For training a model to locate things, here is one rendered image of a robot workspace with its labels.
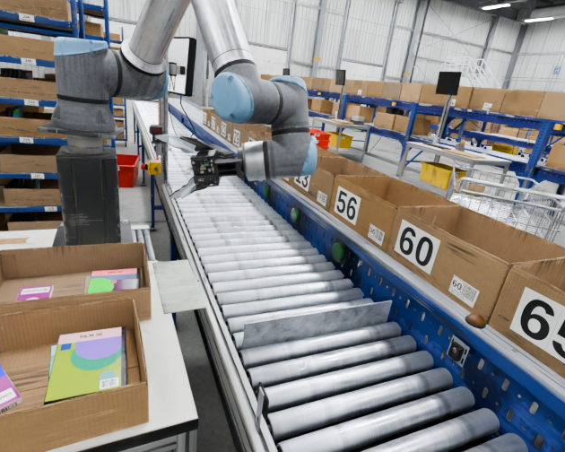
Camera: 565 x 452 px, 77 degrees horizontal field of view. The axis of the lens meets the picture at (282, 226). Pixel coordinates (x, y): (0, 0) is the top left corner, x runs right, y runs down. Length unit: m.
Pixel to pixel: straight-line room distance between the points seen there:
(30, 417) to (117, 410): 0.13
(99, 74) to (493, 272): 1.25
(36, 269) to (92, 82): 0.59
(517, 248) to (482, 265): 0.31
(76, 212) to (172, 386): 0.76
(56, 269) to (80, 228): 0.21
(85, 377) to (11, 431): 0.14
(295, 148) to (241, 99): 0.18
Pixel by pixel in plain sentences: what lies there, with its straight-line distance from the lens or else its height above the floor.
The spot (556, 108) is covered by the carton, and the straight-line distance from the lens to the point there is 6.20.
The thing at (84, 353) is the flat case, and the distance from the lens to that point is 0.89.
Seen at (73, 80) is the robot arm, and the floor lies 1.31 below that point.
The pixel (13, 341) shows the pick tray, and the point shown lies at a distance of 1.01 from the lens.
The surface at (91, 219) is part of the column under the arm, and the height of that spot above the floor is 0.86.
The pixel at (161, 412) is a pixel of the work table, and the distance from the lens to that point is 0.82.
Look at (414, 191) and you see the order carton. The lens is 1.56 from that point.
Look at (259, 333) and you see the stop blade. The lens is 0.95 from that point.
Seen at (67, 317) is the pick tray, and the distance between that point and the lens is 0.97.
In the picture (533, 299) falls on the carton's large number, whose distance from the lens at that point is 0.95.
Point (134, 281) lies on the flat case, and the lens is 1.14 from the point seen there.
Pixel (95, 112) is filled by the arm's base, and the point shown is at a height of 1.22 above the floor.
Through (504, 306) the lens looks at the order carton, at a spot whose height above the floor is 0.95.
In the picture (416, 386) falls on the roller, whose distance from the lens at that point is 0.98.
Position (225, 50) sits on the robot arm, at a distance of 0.78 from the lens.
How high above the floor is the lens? 1.36
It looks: 21 degrees down
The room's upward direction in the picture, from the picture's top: 7 degrees clockwise
